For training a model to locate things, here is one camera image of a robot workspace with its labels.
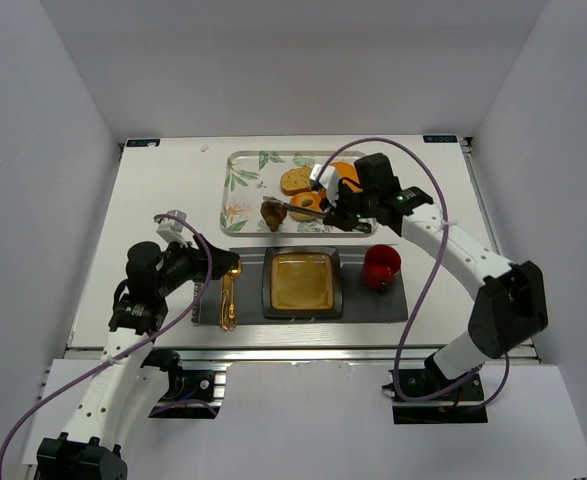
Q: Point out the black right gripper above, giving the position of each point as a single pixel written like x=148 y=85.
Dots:
x=346 y=209

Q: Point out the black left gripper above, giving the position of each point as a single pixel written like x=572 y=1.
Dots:
x=205 y=261

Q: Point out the metal tongs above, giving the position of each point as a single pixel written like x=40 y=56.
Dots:
x=298 y=207

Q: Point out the brown chocolate croissant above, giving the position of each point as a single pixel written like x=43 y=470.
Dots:
x=273 y=213

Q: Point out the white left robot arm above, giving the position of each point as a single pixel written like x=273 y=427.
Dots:
x=134 y=375

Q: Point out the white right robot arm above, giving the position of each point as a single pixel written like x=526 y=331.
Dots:
x=509 y=299

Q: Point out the sliced bread piece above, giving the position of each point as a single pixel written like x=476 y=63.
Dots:
x=295 y=181

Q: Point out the dark grey placemat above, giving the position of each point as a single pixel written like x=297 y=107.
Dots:
x=361 y=303

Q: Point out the glazed donut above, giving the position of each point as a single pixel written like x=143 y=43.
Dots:
x=308 y=200

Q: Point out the gold fork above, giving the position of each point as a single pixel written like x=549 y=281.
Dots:
x=225 y=303

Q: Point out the large orange bun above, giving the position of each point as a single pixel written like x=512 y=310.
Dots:
x=349 y=177

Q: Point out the red mug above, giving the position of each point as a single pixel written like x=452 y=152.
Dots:
x=381 y=265

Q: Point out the gold spoon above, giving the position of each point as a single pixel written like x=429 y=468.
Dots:
x=233 y=274

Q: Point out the black square plate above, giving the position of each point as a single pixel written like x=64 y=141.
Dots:
x=302 y=282

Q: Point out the floral serving tray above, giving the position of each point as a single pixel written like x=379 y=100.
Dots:
x=251 y=175

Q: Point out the blue right corner label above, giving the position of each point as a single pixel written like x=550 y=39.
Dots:
x=440 y=138

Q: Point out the blue corner label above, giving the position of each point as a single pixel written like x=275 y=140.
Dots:
x=440 y=138
x=142 y=143

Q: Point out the blue left corner label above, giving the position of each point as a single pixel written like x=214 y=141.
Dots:
x=142 y=143

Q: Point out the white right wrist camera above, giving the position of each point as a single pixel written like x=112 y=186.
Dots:
x=327 y=178

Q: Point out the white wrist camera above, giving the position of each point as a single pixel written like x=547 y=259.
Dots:
x=170 y=230
x=327 y=178

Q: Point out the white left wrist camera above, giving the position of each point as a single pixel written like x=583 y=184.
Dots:
x=170 y=230

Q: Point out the aluminium table frame rail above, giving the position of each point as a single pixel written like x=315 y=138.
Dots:
x=526 y=353

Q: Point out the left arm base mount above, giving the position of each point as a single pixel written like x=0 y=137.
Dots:
x=195 y=391

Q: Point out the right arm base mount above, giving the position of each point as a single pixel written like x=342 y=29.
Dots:
x=460 y=406

